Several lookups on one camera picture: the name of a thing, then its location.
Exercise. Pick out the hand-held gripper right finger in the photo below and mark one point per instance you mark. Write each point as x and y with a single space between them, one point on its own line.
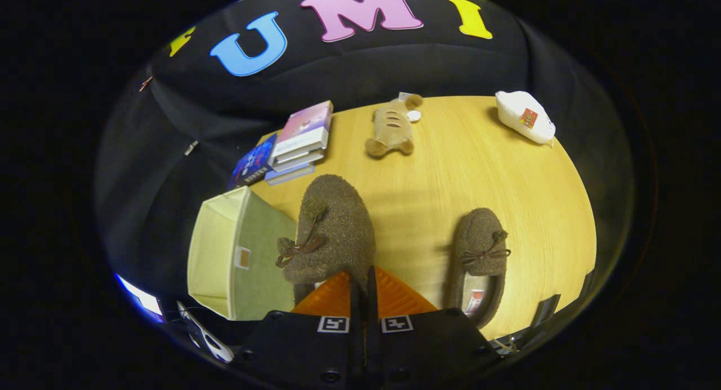
373 350

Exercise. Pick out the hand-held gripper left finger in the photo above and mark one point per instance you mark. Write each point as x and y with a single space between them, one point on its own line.
356 350

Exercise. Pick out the brown fuzzy shoe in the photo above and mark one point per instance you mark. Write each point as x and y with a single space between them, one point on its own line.
479 238
338 226

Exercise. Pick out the pale green fabric storage box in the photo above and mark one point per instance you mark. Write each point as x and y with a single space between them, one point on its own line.
265 238

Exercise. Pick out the white plastic device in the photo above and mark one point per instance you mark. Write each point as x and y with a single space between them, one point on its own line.
217 350

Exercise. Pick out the light blue book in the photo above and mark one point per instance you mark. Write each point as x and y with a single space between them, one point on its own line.
290 174

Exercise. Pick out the thin white book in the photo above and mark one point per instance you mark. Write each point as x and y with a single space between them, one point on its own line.
298 158

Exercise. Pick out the dark blue book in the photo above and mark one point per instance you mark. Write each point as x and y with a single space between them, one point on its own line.
253 164

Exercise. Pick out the computer monitor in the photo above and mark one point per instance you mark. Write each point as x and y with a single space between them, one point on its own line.
141 298

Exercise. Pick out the brown plush toy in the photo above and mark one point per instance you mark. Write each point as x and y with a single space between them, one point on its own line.
391 128

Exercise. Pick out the pink cover book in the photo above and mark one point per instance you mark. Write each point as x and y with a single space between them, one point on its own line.
307 122

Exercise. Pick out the white clip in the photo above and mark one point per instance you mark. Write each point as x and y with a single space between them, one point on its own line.
190 148

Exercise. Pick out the white pouch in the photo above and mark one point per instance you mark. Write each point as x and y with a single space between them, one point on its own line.
521 116

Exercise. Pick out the black backdrop cloth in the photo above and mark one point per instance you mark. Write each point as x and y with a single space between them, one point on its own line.
349 69

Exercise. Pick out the pink clip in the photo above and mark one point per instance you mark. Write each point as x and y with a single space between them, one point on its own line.
145 84

